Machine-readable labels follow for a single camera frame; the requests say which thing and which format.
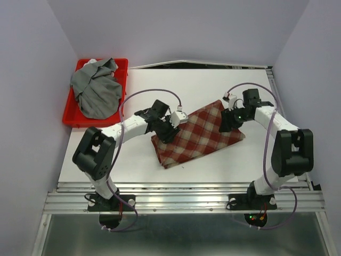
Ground grey skirt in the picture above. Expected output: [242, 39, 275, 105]
[70, 58, 123, 120]

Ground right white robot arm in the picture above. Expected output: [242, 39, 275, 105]
[219, 89, 314, 211]

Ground aluminium right side rail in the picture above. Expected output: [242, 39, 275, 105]
[265, 65, 322, 191]

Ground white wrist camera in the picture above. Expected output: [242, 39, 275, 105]
[222, 92, 237, 110]
[169, 106, 189, 128]

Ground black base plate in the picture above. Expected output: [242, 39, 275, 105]
[84, 193, 136, 213]
[228, 194, 277, 211]

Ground red plaid skirt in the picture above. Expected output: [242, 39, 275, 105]
[151, 100, 245, 169]

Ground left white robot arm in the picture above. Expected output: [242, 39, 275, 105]
[72, 100, 188, 212]

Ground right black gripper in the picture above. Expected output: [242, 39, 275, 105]
[217, 105, 252, 132]

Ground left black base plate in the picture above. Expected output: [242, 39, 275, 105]
[84, 193, 136, 213]

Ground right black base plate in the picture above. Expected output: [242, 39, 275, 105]
[228, 194, 277, 211]

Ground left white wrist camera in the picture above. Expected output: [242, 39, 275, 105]
[169, 106, 189, 128]

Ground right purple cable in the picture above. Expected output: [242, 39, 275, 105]
[222, 83, 298, 230]

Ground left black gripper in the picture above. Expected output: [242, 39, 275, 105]
[155, 115, 181, 145]

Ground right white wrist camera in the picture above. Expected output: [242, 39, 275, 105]
[222, 92, 237, 110]

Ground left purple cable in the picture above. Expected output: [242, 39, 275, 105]
[100, 89, 183, 232]

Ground purple cable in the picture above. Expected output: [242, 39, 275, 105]
[222, 83, 298, 230]
[100, 89, 183, 232]

